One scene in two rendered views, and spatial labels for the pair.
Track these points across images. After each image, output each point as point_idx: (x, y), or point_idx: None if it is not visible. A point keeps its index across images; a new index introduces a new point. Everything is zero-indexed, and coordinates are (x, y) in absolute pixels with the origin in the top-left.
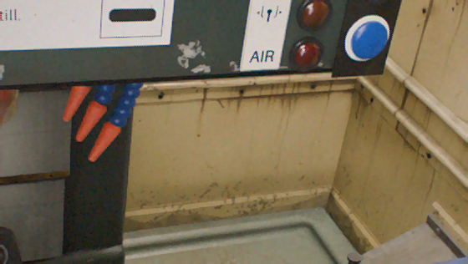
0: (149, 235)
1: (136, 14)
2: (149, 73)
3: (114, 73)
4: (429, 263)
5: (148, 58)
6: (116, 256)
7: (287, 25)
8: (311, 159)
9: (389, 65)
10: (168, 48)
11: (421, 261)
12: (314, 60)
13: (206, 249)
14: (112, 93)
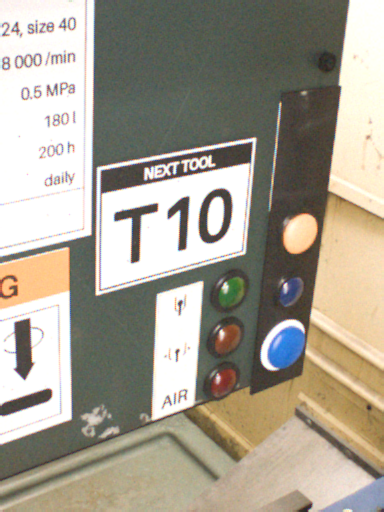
0: (5, 483)
1: (30, 400)
2: (52, 456)
3: (12, 468)
4: (308, 458)
5: (49, 441)
6: None
7: (197, 358)
8: None
9: None
10: (70, 423)
11: (299, 458)
12: (232, 386)
13: (68, 484)
14: None
